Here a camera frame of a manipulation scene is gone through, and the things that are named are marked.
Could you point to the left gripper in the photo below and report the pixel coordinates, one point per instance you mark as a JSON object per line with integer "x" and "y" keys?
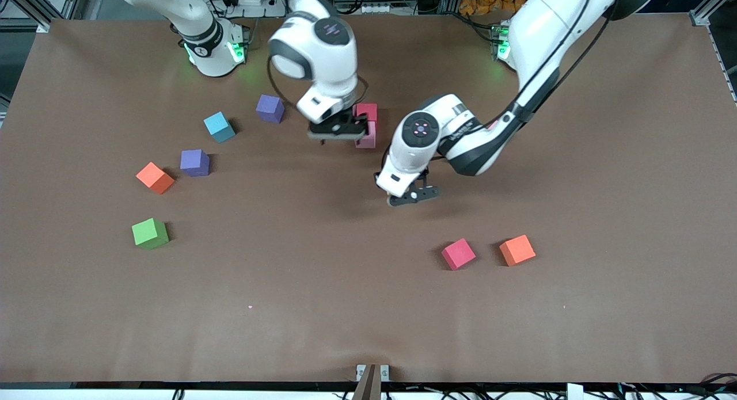
{"x": 375, "y": 175}

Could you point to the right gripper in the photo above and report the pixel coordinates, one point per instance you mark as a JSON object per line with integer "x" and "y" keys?
{"x": 349, "y": 121}

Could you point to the pink foam block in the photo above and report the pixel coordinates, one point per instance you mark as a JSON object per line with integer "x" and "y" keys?
{"x": 372, "y": 140}

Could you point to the red foam block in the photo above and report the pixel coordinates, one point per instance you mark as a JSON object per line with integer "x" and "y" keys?
{"x": 458, "y": 254}
{"x": 368, "y": 110}

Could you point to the green foam block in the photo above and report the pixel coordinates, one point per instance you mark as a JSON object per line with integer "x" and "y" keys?
{"x": 149, "y": 233}

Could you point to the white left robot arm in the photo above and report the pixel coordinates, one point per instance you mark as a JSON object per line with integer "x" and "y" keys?
{"x": 547, "y": 37}

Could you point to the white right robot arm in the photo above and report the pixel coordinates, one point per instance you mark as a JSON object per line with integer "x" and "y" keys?
{"x": 322, "y": 49}

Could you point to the purple foam block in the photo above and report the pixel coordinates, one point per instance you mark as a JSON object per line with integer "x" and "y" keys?
{"x": 194, "y": 162}
{"x": 270, "y": 108}

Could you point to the brown paper table cover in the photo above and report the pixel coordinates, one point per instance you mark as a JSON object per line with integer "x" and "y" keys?
{"x": 345, "y": 302}

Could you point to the orange foam block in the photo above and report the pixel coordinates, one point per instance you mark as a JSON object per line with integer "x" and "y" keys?
{"x": 517, "y": 250}
{"x": 155, "y": 177}

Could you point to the cyan foam block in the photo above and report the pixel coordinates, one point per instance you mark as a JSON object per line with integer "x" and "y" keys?
{"x": 219, "y": 127}

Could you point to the orange snack bag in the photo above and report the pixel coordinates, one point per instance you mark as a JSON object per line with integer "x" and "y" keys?
{"x": 489, "y": 0}

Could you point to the metal table edge bracket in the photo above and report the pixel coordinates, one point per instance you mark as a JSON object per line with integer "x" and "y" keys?
{"x": 372, "y": 377}

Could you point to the aluminium table edge rail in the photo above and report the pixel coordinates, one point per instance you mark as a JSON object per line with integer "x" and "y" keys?
{"x": 726, "y": 72}

